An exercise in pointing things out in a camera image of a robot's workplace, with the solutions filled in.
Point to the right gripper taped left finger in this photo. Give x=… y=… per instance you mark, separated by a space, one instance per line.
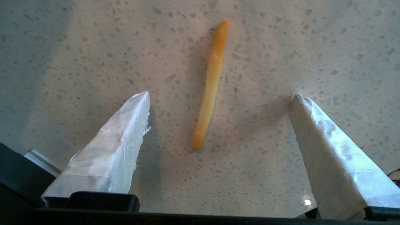
x=109 y=153

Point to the orange french fry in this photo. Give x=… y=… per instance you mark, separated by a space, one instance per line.
x=212 y=84

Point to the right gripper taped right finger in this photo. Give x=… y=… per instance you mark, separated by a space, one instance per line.
x=334 y=165

